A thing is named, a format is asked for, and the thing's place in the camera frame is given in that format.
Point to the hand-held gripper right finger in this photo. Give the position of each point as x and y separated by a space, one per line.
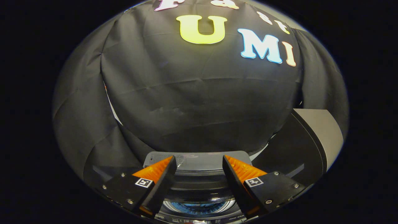
236 183

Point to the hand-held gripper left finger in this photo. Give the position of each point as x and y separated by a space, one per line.
161 186

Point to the dark grey washing machine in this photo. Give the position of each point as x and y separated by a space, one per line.
177 219

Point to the light blue polo shirt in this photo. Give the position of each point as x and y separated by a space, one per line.
192 207

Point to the black backdrop cloth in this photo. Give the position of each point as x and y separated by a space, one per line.
186 93

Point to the grey cabinet with black top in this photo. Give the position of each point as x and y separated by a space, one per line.
323 133

